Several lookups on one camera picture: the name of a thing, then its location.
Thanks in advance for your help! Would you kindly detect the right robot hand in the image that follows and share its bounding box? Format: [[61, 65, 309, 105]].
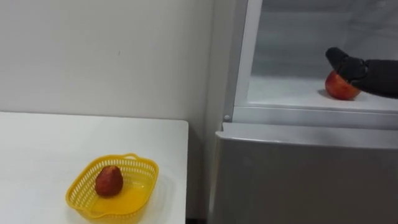
[[325, 47, 398, 100]]

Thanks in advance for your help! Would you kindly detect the red apple soft toy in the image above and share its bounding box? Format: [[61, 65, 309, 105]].
[[325, 70, 362, 101]]

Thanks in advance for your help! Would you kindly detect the grey fridge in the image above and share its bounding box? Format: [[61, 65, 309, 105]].
[[207, 0, 398, 224]]

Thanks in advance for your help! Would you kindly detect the yellow plastic basket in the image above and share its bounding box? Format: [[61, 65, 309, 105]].
[[65, 152, 160, 222]]

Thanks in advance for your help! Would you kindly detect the red strawberry soft toy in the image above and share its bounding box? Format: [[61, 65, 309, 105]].
[[95, 165, 124, 197]]

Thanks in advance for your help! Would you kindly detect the white table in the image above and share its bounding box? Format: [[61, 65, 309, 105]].
[[0, 111, 190, 224]]

